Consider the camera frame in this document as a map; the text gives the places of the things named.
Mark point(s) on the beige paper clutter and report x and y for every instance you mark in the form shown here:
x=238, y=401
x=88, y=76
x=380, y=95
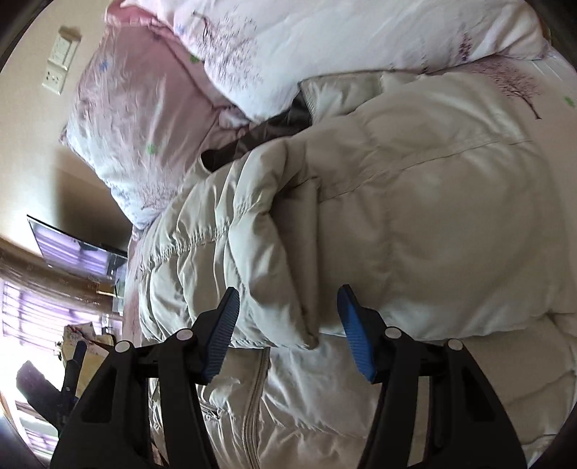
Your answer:
x=88, y=336

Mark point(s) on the white floral pillow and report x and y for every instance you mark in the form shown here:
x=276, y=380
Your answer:
x=338, y=40

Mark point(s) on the white wall socket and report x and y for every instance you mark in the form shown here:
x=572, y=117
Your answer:
x=53, y=81

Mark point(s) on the dark flat object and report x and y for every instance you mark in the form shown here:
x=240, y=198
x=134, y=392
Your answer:
x=34, y=383

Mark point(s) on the white puffer jacket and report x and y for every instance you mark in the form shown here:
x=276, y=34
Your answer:
x=405, y=216

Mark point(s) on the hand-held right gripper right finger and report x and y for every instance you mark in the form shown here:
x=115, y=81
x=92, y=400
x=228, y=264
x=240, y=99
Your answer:
x=356, y=338

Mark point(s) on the floral bed sheet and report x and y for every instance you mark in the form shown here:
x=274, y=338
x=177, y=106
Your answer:
x=514, y=76

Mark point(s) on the white wall switch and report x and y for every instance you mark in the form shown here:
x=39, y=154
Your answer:
x=63, y=47

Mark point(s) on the bright window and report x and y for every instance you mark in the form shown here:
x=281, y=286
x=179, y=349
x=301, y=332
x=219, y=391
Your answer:
x=22, y=315

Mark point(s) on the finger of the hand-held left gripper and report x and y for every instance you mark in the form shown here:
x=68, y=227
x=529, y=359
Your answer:
x=68, y=383

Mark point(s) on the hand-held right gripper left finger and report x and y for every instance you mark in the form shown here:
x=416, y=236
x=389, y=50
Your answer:
x=221, y=333

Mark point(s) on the pink floral pillow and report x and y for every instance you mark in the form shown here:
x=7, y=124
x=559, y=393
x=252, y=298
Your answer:
x=135, y=117

